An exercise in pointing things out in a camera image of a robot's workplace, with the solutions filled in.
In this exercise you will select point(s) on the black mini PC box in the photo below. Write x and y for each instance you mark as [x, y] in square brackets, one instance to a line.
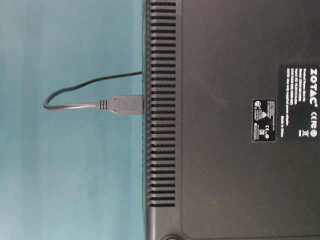
[231, 123]

